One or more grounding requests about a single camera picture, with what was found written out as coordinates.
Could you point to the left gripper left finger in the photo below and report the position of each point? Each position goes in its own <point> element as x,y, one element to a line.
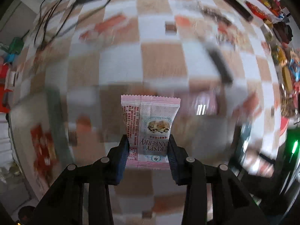
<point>117,161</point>

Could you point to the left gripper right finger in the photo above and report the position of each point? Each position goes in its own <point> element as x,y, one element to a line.
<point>177,161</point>

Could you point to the pink cranberry cookie packet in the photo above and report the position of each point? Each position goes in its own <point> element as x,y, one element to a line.
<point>148,121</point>

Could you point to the mauve wafer snack packet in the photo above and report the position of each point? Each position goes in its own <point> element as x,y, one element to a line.
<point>199,104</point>

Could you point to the red square snack packet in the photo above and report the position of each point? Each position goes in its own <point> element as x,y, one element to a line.
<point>45,153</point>

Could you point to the blue wafer snack packet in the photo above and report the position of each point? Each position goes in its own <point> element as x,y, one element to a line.
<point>245,154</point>

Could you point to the dark bar in clear wrapper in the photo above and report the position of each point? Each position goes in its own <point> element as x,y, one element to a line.
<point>220,63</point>

